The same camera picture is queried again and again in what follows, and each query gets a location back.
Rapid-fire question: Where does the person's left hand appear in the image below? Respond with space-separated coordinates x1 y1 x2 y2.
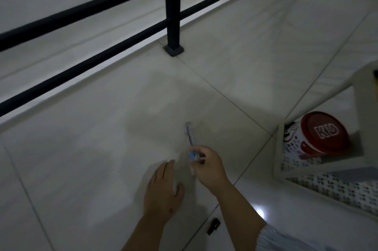
143 159 185 225

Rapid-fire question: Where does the person's right hand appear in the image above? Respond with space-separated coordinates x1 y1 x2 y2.
188 145 233 194

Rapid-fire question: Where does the grey pen with blue band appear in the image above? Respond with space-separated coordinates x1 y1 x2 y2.
185 122 199 175

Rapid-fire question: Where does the person's left forearm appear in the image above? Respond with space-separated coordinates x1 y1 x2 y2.
120 215 172 251

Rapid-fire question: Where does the person's right forearm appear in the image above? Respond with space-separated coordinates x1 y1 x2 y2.
212 182 269 251

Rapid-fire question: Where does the small black clip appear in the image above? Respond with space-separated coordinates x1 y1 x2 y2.
206 217 221 236

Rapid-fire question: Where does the white sleeve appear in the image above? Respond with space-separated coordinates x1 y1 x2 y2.
253 224 335 251

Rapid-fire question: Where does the white tin with red lid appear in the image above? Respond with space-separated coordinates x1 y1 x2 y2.
282 111 352 160

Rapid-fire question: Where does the white dotted shelf liner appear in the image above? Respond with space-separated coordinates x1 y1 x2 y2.
280 142 378 216

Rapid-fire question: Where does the black metal railing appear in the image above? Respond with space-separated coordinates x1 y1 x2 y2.
0 0 322 118

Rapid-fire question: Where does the white shelf unit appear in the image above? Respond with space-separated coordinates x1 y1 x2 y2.
272 61 378 219

